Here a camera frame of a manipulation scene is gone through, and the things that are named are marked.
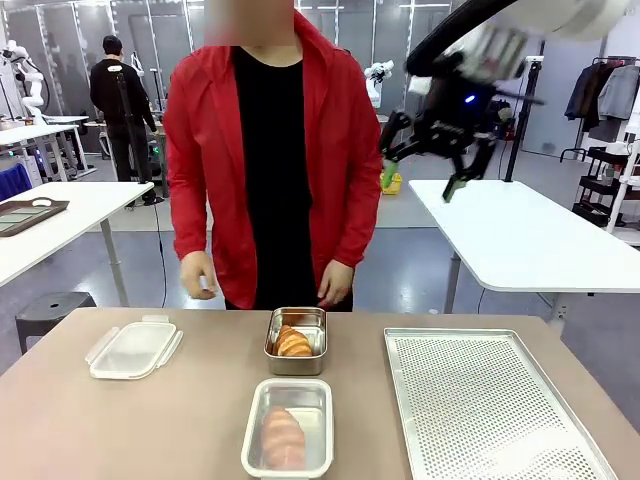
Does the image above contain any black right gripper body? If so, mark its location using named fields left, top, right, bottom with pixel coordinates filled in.
left=412, top=74, right=497, bottom=162

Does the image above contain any small golden croissant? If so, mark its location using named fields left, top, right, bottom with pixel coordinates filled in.
left=273, top=324, right=314, bottom=357

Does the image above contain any clear plastic clip lid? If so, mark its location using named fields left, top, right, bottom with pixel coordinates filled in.
left=84, top=314, right=185, bottom=380
left=240, top=377, right=334, bottom=477

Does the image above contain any large golden croissant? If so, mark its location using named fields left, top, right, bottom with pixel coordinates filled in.
left=262, top=404, right=308, bottom=471

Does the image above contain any deep steel rectangular container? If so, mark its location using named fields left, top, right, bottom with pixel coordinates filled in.
left=263, top=306, right=328, bottom=376

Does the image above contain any shallow steel rectangular container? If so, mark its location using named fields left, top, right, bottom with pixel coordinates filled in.
left=243, top=380, right=332, bottom=475

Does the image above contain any person's left hand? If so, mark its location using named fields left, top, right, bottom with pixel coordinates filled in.
left=316, top=259, right=358, bottom=308

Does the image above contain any person's right hand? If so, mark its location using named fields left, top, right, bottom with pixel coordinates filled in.
left=179, top=251, right=220, bottom=301

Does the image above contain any large white rounded table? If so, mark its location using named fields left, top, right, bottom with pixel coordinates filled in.
left=408, top=178, right=640, bottom=332

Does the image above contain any black and white utility cart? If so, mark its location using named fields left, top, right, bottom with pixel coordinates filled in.
left=571, top=130, right=640, bottom=247

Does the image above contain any clothes rack with jackets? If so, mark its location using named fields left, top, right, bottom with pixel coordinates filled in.
left=559, top=55, right=640, bottom=164

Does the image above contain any person in red jacket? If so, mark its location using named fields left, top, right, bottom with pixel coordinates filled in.
left=163, top=0, right=384, bottom=312

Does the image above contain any perforated steel baking tray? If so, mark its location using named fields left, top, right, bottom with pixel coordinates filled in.
left=383, top=327, right=621, bottom=480

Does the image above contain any black tripod stand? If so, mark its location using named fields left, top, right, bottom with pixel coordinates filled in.
left=113, top=69, right=162, bottom=204

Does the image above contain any standing person in black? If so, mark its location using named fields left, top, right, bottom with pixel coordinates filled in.
left=89, top=34, right=159, bottom=184

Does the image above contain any white side table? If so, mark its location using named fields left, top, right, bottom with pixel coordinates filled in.
left=0, top=180, right=155, bottom=307

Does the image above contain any white background desk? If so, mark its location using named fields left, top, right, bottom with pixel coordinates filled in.
left=0, top=114, right=97, bottom=182

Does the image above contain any brown serving tray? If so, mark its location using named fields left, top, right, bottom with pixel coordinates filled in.
left=0, top=197, right=70, bottom=238

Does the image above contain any black plastic stool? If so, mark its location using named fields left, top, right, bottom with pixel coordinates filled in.
left=14, top=291, right=99, bottom=356

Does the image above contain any blue chair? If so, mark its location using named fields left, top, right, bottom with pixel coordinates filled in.
left=0, top=162, right=34, bottom=204

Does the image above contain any black camera stand pole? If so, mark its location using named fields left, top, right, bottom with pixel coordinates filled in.
left=502, top=55, right=545, bottom=184

